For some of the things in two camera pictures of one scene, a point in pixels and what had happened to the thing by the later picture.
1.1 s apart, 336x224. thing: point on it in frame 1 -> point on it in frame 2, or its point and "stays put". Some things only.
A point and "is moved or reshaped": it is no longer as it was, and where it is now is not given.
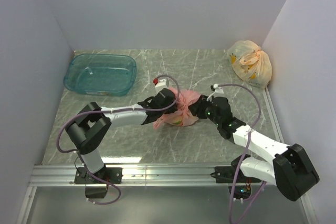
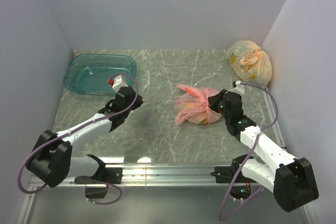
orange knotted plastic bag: (251, 63) stays put
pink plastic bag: (183, 115) is moved or reshaped
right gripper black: (198, 107) -> (213, 100)
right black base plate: (227, 174) stays put
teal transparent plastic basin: (101, 74) stays put
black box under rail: (95, 192) stays put
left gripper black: (172, 109) -> (139, 101)
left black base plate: (112, 175) stays put
